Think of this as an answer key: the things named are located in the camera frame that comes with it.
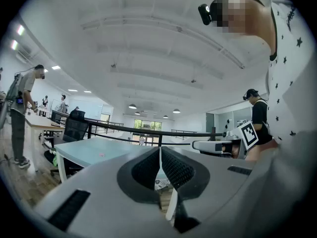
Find black mesh office chair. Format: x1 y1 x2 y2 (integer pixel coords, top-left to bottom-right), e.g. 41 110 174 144
51 110 90 177

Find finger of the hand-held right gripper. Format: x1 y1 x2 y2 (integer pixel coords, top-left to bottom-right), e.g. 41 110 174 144
192 140 224 156

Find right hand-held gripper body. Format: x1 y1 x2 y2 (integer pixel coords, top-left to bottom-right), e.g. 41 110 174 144
222 120 260 160

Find black metal railing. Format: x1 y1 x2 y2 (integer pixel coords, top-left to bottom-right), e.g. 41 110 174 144
51 110 224 149

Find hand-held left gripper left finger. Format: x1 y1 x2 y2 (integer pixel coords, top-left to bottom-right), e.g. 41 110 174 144
34 146 189 238

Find person's right forearm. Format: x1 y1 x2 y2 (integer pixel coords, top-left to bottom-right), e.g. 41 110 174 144
245 139 282 162

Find wooden desk with white legs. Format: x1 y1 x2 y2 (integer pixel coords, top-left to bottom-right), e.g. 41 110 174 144
24 114 66 172

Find white star-print shirt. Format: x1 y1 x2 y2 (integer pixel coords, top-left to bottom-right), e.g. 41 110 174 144
265 1 317 145

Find large window with greenery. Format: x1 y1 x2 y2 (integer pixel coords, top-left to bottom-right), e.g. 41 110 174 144
133 119 163 131

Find black head-mounted camera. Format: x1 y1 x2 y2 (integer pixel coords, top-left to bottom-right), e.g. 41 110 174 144
198 3 214 26

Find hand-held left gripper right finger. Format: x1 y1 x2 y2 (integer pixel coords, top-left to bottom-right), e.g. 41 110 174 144
161 146 256 234

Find person's head and neck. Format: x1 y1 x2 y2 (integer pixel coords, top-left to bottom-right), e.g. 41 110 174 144
210 0 277 47

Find person's right hand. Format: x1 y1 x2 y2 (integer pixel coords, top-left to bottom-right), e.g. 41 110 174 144
222 143 241 159

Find long ceiling tube fixture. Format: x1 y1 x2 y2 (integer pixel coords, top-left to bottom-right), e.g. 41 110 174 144
221 47 245 70

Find grey plastic storage bin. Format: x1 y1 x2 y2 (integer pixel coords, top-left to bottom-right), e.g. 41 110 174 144
53 133 77 146

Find grey backpack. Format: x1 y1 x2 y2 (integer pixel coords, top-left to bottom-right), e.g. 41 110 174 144
6 73 24 109

